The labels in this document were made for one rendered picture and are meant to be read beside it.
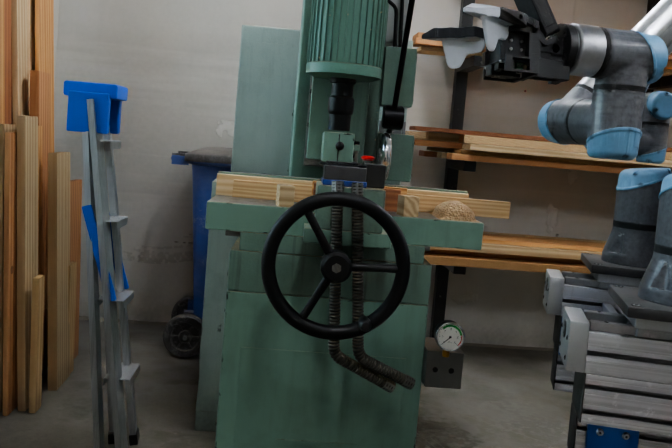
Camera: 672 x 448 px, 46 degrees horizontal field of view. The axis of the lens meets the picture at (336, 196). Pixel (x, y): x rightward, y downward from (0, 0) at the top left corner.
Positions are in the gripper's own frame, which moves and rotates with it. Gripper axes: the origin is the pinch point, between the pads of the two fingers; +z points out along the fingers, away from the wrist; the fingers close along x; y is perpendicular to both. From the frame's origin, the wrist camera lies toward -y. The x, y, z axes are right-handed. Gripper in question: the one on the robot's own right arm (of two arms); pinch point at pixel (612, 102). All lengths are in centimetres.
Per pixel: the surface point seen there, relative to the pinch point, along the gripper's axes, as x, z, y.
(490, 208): -53, -56, 25
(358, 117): -82, -46, 1
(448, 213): -66, -69, 24
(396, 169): -73, -40, 15
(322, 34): -91, -60, -17
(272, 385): -106, -71, 59
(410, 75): -68, -38, -9
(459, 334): -66, -77, 49
